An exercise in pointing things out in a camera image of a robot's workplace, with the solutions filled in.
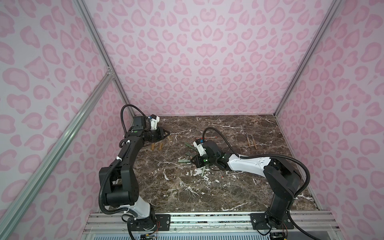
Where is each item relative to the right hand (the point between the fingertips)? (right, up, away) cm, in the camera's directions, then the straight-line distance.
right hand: (192, 159), depth 85 cm
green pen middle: (-3, +1, +11) cm, 11 cm away
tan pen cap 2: (-22, +5, +18) cm, 29 cm away
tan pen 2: (+38, +9, +19) cm, 44 cm away
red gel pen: (+15, +11, +24) cm, 30 cm away
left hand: (-13, +16, +1) cm, 21 cm away
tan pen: (+42, +7, +19) cm, 47 cm away
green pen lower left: (-4, -3, +10) cm, 11 cm away
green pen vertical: (+6, -8, +6) cm, 12 cm away
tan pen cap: (-27, +5, +16) cm, 32 cm away
